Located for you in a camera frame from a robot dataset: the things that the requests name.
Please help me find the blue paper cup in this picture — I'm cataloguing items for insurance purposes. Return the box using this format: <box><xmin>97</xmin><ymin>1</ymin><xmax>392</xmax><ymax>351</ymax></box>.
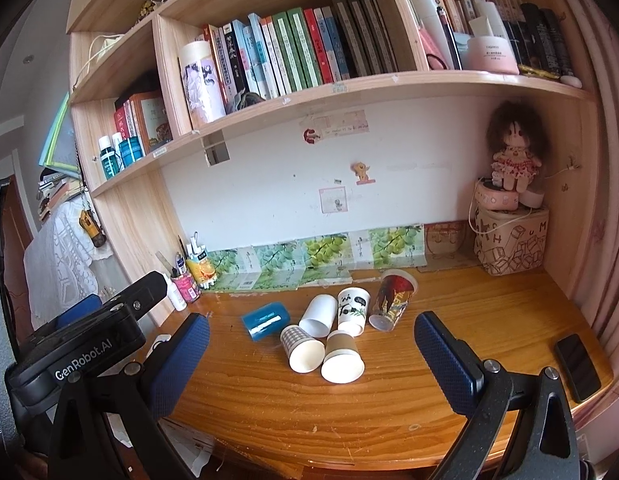
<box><xmin>241</xmin><ymin>301</ymin><xmax>291</xmax><ymax>342</ymax></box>

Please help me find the tall white bottle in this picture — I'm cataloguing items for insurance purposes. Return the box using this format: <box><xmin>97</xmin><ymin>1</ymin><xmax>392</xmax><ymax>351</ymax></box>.
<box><xmin>409</xmin><ymin>0</ymin><xmax>456</xmax><ymax>72</ymax></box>

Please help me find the white lace bed cover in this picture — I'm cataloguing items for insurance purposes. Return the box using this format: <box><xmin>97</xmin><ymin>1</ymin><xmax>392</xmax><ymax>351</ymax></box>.
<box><xmin>23</xmin><ymin>199</ymin><xmax>121</xmax><ymax>328</ymax></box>

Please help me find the white printed paper roll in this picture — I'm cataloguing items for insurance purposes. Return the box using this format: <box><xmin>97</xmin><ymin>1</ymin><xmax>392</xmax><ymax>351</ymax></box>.
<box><xmin>178</xmin><ymin>40</ymin><xmax>227</xmax><ymax>130</ymax></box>

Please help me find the small square mirror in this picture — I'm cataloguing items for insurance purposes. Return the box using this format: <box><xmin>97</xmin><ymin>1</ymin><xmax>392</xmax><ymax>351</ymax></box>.
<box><xmin>204</xmin><ymin>132</ymin><xmax>230</xmax><ymax>166</ymax></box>

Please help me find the row of mixed colour books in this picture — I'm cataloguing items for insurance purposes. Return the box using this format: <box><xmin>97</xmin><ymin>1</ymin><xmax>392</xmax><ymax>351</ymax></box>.
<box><xmin>203</xmin><ymin>0</ymin><xmax>401</xmax><ymax>105</ymax></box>

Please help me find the grape printed paper strip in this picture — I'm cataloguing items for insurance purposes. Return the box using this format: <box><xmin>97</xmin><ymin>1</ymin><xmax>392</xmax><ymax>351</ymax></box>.
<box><xmin>208</xmin><ymin>224</ymin><xmax>426</xmax><ymax>292</ymax></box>

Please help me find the wooden bookshelf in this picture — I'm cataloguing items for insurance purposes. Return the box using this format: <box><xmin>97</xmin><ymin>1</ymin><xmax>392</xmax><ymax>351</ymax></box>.
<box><xmin>66</xmin><ymin>0</ymin><xmax>599</xmax><ymax>313</ymax></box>

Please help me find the checkered paper cup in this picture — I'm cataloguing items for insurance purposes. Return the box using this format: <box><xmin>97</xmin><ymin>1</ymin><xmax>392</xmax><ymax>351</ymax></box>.
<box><xmin>280</xmin><ymin>324</ymin><xmax>325</xmax><ymax>374</ymax></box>

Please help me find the panda print paper cup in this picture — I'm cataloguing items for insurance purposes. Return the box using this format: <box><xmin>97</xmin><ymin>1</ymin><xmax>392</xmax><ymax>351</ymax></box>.
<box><xmin>336</xmin><ymin>287</ymin><xmax>372</xmax><ymax>337</ymax></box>

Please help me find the printed fabric storage box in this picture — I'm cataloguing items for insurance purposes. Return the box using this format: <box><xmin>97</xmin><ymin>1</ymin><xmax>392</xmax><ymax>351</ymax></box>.
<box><xmin>472</xmin><ymin>205</ymin><xmax>550</xmax><ymax>277</ymax></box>

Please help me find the small white object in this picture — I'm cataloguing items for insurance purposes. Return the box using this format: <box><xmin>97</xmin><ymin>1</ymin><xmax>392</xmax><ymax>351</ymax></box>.
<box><xmin>148</xmin><ymin>333</ymin><xmax>173</xmax><ymax>357</ymax></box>

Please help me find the teal bottle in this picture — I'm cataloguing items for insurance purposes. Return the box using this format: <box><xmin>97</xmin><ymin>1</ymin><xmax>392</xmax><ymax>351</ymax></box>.
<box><xmin>98</xmin><ymin>135</ymin><xmax>121</xmax><ymax>181</ymax></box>
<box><xmin>118</xmin><ymin>136</ymin><xmax>143</xmax><ymax>164</ymax></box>

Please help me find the pink square wall sticker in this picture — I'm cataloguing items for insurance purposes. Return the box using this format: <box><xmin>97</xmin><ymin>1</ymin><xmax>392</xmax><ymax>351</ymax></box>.
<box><xmin>319</xmin><ymin>187</ymin><xmax>348</xmax><ymax>214</ymax></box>

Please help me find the yellow keychain charm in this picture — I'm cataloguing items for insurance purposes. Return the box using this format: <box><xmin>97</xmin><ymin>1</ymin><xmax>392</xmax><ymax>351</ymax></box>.
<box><xmin>78</xmin><ymin>209</ymin><xmax>106</xmax><ymax>249</ymax></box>

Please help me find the pink round speaker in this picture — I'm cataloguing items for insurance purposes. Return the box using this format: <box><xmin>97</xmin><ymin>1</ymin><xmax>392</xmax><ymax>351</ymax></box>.
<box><xmin>474</xmin><ymin>178</ymin><xmax>521</xmax><ymax>212</ymax></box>

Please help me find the brown sleeve paper cup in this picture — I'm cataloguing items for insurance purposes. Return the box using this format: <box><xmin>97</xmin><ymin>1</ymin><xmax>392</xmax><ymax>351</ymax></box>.
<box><xmin>321</xmin><ymin>329</ymin><xmax>365</xmax><ymax>384</ymax></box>

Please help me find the row of red books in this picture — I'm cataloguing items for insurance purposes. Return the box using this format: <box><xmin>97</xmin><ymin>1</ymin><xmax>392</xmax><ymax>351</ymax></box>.
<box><xmin>113</xmin><ymin>90</ymin><xmax>174</xmax><ymax>157</ymax></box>

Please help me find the plain white paper cup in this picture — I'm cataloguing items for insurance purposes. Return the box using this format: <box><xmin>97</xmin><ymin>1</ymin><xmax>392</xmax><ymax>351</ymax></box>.
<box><xmin>298</xmin><ymin>293</ymin><xmax>338</xmax><ymax>337</ymax></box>

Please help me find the pink pen cup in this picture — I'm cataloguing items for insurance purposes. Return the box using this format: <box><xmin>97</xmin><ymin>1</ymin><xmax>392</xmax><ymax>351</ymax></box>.
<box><xmin>171</xmin><ymin>272</ymin><xmax>200</xmax><ymax>304</ymax></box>

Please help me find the pink cream jar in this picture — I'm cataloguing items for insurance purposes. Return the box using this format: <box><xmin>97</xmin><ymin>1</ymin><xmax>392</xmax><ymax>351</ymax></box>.
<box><xmin>466</xmin><ymin>34</ymin><xmax>521</xmax><ymax>75</ymax></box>

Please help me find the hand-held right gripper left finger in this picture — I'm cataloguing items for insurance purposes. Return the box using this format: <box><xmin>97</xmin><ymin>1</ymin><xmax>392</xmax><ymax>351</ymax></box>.
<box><xmin>48</xmin><ymin>312</ymin><xmax>211</xmax><ymax>480</ymax></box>

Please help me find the brown haired cloth doll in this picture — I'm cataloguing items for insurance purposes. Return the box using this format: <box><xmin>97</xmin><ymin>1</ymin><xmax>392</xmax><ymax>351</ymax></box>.
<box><xmin>485</xmin><ymin>100</ymin><xmax>546</xmax><ymax>194</ymax></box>

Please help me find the colourful printed paper cup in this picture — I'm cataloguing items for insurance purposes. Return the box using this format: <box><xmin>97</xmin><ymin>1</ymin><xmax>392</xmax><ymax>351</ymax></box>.
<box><xmin>369</xmin><ymin>269</ymin><xmax>419</xmax><ymax>332</ymax></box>

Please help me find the white round gadget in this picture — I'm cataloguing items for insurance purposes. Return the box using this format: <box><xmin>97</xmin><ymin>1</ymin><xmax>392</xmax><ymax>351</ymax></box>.
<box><xmin>519</xmin><ymin>187</ymin><xmax>546</xmax><ymax>210</ymax></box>

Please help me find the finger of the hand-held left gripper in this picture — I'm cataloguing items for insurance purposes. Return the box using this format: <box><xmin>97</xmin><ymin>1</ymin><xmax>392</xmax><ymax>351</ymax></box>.
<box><xmin>56</xmin><ymin>294</ymin><xmax>103</xmax><ymax>329</ymax></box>
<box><xmin>108</xmin><ymin>271</ymin><xmax>169</xmax><ymax>319</ymax></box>

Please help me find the black smartphone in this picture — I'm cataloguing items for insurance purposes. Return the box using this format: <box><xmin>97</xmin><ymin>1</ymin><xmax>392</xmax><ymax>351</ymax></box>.
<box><xmin>555</xmin><ymin>333</ymin><xmax>603</xmax><ymax>404</ymax></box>

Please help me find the green folder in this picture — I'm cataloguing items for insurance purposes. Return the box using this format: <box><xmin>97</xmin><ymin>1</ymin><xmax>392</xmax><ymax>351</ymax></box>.
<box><xmin>38</xmin><ymin>92</ymin><xmax>81</xmax><ymax>172</ymax></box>

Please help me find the row of dark books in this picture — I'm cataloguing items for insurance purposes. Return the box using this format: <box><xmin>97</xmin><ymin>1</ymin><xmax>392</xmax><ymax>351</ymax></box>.
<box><xmin>401</xmin><ymin>0</ymin><xmax>576</xmax><ymax>79</ymax></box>

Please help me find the taped paper note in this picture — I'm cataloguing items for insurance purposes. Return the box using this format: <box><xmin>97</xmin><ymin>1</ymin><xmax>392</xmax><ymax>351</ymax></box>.
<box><xmin>301</xmin><ymin>109</ymin><xmax>371</xmax><ymax>136</ymax></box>

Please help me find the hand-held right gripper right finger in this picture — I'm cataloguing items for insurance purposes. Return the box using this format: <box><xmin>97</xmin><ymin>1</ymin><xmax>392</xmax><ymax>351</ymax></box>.
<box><xmin>414</xmin><ymin>311</ymin><xmax>583</xmax><ymax>480</ymax></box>

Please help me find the orange print pen holder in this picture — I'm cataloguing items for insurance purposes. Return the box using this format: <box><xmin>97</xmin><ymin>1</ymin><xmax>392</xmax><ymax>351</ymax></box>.
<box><xmin>186</xmin><ymin>254</ymin><xmax>218</xmax><ymax>289</ymax></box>

